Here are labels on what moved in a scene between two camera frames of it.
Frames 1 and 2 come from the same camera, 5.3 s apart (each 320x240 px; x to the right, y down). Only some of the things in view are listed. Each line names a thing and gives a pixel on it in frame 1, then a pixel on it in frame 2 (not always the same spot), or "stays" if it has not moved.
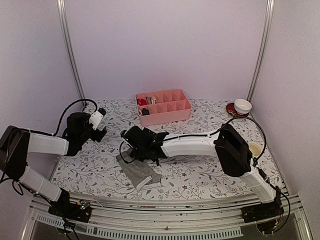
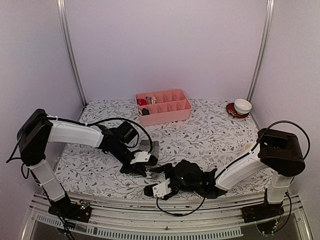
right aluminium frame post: (262, 49) stays
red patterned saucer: (231, 110) stays
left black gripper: (99, 134) → (138, 168)
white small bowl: (242, 107) stays
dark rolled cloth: (145, 111) stays
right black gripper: (136, 155) → (167, 169)
